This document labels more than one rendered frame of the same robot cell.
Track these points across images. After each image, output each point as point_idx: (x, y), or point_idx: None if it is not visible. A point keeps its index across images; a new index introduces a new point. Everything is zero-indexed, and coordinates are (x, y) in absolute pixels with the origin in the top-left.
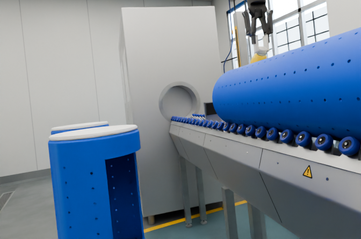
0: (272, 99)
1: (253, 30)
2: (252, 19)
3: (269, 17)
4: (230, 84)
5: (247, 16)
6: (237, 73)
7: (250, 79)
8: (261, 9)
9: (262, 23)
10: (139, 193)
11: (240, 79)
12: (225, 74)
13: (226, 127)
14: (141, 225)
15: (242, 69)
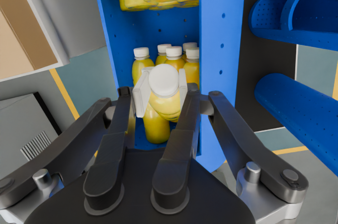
0: None
1: (199, 98)
2: (194, 154)
3: (69, 144)
4: (237, 75)
5: (250, 140)
6: (230, 69)
7: None
8: (118, 179)
9: (131, 131)
10: (316, 32)
11: (240, 29)
12: (218, 147)
13: None
14: (298, 30)
15: (223, 68)
